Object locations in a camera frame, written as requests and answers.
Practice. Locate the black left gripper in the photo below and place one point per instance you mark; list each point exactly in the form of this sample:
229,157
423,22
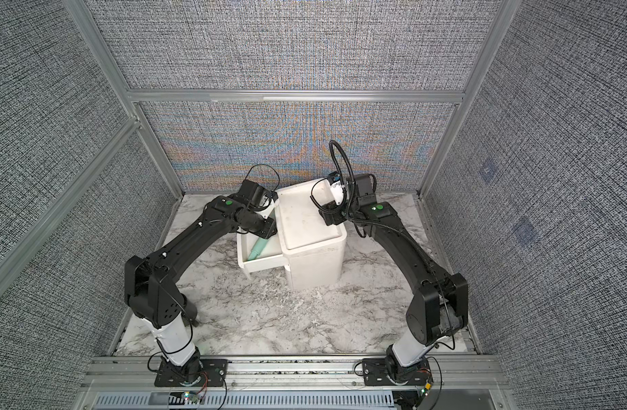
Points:
265,226

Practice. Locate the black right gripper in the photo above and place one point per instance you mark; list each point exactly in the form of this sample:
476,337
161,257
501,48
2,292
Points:
331,213

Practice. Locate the teal toy microphone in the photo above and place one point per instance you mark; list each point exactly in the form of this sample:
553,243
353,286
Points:
257,249

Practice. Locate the white pull-out drawer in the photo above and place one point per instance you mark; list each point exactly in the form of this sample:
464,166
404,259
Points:
272,256

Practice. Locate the white plastic drawer cabinet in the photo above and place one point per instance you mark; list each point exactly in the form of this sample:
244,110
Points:
314,251

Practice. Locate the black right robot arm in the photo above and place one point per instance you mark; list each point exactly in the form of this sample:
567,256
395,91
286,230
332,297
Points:
439,307

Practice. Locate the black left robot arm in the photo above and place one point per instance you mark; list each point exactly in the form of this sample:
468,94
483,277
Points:
150,282

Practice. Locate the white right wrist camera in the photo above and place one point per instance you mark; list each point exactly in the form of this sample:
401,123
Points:
337,187

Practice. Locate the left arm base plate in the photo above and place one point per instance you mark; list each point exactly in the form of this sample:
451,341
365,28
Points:
196,373

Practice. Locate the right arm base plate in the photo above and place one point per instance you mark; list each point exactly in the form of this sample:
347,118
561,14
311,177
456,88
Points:
388,372

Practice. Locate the aluminium mounting rail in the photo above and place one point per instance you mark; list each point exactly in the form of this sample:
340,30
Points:
460,371

